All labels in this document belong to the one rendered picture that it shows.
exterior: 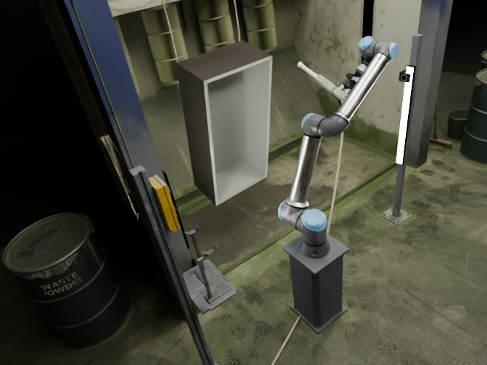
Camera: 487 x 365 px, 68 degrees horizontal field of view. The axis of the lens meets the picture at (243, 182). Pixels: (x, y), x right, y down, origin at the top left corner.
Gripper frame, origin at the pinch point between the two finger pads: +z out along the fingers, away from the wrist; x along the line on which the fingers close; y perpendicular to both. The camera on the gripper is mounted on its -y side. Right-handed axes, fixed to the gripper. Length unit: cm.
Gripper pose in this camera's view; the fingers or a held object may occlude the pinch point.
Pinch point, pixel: (338, 96)
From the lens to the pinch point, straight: 244.5
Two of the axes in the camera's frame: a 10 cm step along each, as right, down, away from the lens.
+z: -6.8, 7.3, 1.0
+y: 3.8, 2.4, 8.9
